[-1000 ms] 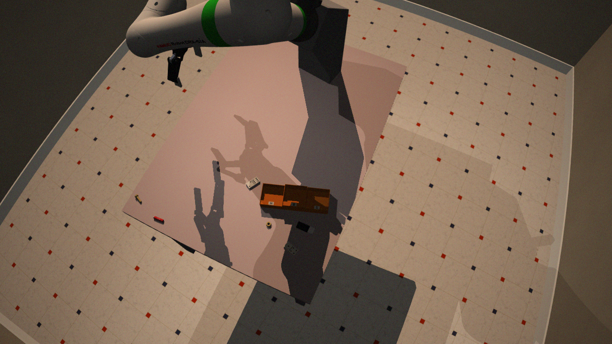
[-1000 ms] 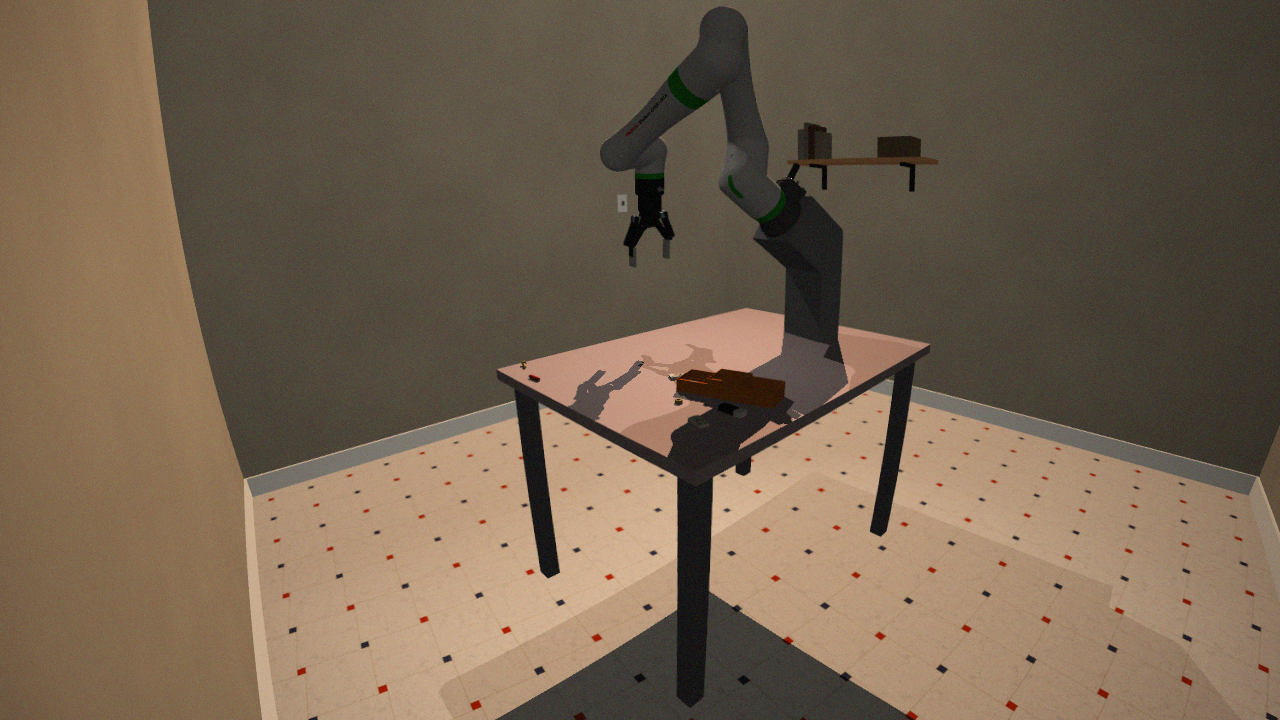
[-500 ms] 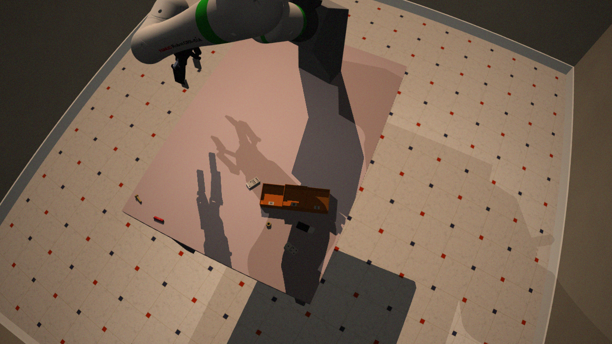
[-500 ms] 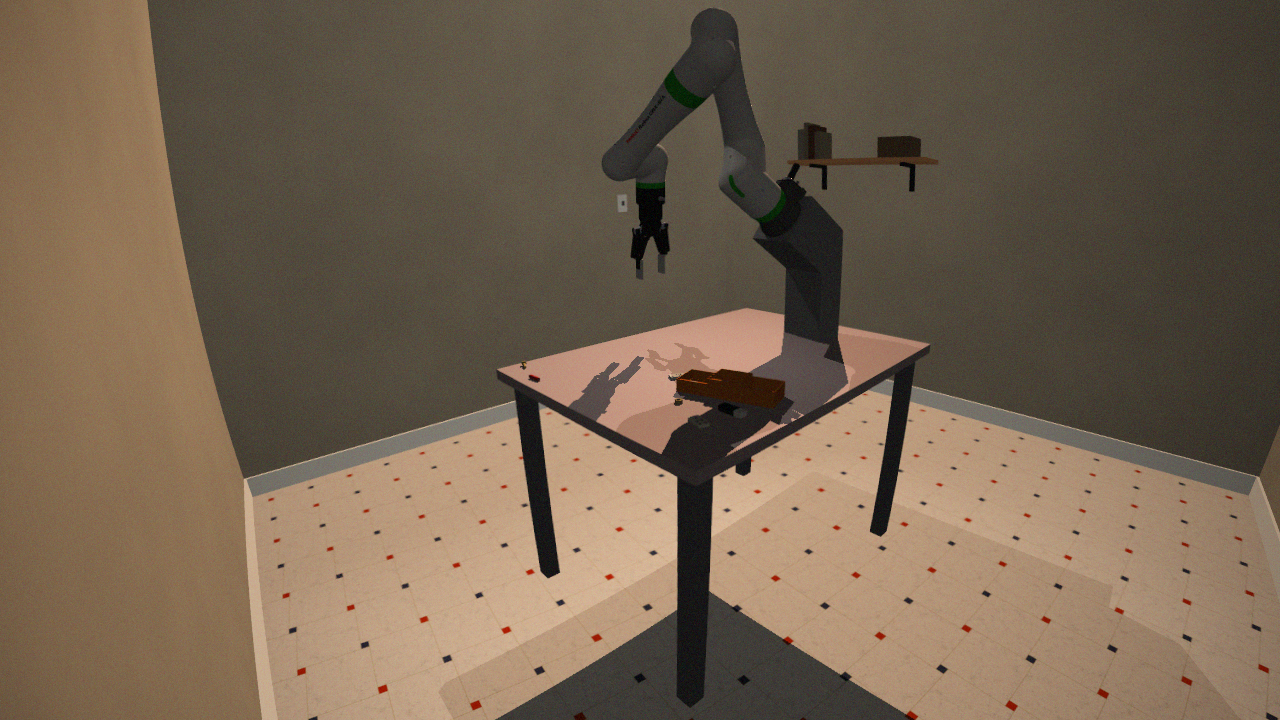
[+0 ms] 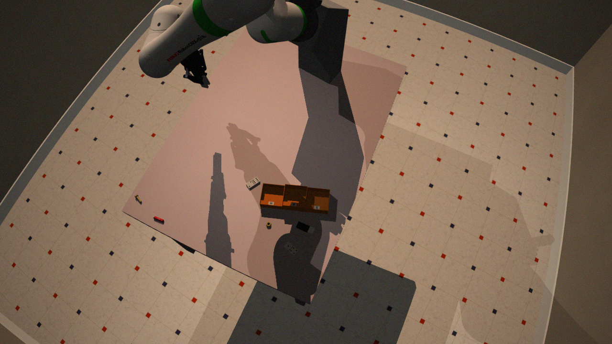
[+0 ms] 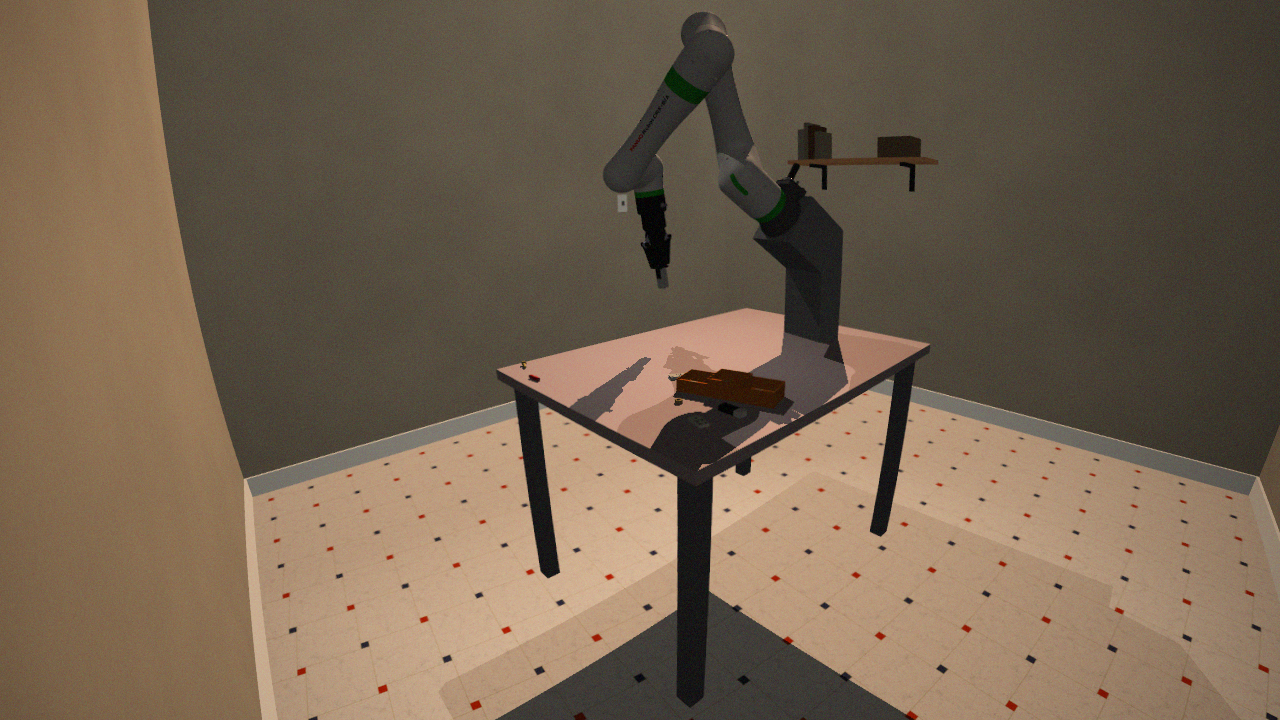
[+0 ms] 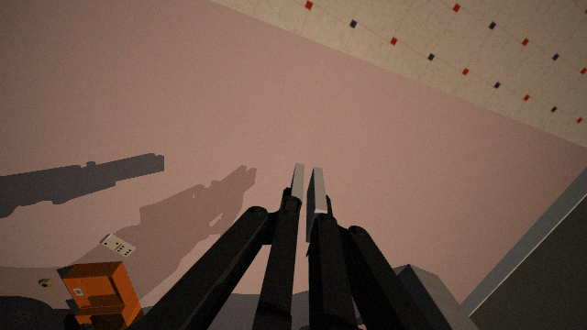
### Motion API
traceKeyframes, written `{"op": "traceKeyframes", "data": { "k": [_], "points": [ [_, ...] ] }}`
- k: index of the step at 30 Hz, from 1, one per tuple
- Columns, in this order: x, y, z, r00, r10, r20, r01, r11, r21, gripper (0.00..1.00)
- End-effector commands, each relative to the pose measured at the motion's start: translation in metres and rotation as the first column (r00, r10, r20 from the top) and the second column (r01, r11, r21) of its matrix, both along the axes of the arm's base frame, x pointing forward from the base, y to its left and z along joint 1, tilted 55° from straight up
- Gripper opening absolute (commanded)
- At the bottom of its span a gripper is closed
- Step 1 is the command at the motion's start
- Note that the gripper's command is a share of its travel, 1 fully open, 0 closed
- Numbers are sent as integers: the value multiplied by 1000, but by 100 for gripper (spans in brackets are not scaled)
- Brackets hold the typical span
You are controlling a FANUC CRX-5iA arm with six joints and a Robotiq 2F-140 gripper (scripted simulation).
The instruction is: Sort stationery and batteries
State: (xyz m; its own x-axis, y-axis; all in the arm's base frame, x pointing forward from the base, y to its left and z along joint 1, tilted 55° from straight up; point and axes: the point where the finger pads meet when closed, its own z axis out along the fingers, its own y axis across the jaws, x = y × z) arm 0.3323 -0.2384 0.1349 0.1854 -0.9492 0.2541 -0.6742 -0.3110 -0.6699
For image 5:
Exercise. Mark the brown rack of bins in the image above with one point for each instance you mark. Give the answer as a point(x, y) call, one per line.
point(295, 198)

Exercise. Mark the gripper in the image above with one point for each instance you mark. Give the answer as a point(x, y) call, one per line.
point(194, 64)

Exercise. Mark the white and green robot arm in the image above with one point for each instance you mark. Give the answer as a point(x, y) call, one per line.
point(175, 35)

